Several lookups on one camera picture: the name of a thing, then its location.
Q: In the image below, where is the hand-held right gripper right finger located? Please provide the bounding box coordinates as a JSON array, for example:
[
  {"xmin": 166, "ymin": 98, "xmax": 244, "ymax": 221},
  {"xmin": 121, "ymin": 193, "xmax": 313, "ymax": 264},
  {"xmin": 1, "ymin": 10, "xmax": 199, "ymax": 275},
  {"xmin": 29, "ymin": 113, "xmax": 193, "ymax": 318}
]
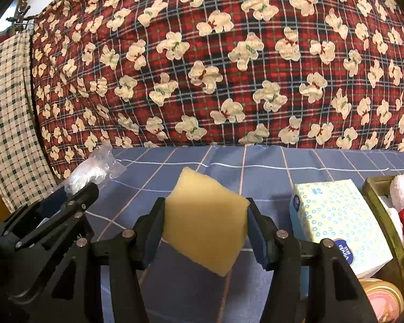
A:
[{"xmin": 246, "ymin": 197, "xmax": 378, "ymax": 323}]

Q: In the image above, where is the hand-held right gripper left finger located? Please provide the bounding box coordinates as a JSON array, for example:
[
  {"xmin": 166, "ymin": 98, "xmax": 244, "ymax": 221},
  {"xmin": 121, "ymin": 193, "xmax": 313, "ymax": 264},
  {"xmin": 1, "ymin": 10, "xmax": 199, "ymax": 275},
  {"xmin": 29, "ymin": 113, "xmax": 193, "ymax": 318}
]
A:
[{"xmin": 34, "ymin": 197, "xmax": 166, "ymax": 323}]

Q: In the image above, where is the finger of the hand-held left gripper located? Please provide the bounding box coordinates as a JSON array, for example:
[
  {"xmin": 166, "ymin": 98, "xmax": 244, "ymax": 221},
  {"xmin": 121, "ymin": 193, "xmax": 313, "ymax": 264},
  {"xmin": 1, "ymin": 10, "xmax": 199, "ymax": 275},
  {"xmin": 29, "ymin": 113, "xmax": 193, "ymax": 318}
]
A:
[
  {"xmin": 2, "ymin": 190, "xmax": 70, "ymax": 233},
  {"xmin": 14, "ymin": 184, "xmax": 100, "ymax": 251}
]

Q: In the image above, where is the yellow sponge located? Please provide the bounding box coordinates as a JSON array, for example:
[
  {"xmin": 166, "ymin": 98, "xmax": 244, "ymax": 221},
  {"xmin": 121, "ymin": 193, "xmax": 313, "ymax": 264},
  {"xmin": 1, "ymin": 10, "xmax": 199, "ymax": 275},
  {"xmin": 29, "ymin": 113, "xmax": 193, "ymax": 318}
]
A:
[{"xmin": 163, "ymin": 166, "xmax": 251, "ymax": 277}]

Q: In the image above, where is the clear plastic bag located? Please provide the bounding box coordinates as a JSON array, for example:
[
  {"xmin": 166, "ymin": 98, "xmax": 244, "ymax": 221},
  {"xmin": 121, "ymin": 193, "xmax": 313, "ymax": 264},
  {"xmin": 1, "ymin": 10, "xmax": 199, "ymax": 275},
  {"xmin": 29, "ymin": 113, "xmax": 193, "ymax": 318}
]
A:
[{"xmin": 63, "ymin": 141, "xmax": 127, "ymax": 196}]

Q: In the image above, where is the gold rectangular tin box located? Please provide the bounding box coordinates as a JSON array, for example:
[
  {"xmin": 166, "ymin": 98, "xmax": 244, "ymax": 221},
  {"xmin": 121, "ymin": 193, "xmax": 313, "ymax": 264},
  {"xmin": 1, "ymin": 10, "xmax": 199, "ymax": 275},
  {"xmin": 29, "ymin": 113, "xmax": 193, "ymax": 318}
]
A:
[{"xmin": 361, "ymin": 174, "xmax": 404, "ymax": 311}]

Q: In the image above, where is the blue plaid tablecloth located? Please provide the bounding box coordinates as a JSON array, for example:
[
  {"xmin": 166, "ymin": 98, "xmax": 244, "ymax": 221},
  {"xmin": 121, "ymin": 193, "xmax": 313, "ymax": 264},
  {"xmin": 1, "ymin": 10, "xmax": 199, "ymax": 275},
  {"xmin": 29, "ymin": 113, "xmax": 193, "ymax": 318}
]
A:
[{"xmin": 0, "ymin": 145, "xmax": 404, "ymax": 323}]

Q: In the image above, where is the patterned tissue pack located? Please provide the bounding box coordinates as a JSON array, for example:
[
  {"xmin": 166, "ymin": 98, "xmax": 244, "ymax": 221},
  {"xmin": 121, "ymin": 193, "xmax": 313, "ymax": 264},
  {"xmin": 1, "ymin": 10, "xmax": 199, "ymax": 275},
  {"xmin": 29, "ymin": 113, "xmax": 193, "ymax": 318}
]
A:
[{"xmin": 289, "ymin": 178, "xmax": 395, "ymax": 280}]

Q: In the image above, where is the beige green checkered cloth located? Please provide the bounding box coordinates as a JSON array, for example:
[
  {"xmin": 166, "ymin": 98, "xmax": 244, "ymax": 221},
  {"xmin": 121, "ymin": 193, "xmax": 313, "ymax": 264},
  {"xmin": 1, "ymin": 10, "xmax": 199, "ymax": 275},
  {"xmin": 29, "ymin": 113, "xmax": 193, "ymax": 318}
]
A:
[{"xmin": 0, "ymin": 30, "xmax": 58, "ymax": 213}]

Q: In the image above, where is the gold round tin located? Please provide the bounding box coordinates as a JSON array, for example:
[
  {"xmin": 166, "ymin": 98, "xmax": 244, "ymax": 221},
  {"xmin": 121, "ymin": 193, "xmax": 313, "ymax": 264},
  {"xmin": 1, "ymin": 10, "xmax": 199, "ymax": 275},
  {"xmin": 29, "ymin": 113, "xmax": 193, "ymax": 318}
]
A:
[{"xmin": 358, "ymin": 277, "xmax": 404, "ymax": 323}]

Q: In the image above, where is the red plaid bear blanket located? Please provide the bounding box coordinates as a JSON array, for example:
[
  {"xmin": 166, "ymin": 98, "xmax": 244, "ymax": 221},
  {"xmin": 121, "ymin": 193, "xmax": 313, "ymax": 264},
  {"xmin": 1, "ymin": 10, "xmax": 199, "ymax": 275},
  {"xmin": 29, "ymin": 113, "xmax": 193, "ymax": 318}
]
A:
[{"xmin": 30, "ymin": 0, "xmax": 404, "ymax": 180}]

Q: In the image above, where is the window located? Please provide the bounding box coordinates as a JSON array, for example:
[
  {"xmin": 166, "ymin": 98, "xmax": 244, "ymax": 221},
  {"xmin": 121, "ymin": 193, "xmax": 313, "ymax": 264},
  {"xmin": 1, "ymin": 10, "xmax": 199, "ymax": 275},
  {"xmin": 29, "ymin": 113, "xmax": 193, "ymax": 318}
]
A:
[{"xmin": 0, "ymin": 2, "xmax": 13, "ymax": 36}]

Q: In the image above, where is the dark metal coat rack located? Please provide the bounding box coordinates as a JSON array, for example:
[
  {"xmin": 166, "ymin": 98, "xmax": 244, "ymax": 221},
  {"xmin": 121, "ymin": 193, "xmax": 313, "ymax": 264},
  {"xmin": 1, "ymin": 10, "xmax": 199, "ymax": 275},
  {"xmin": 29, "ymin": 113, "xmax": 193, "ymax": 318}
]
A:
[{"xmin": 5, "ymin": 0, "xmax": 35, "ymax": 35}]

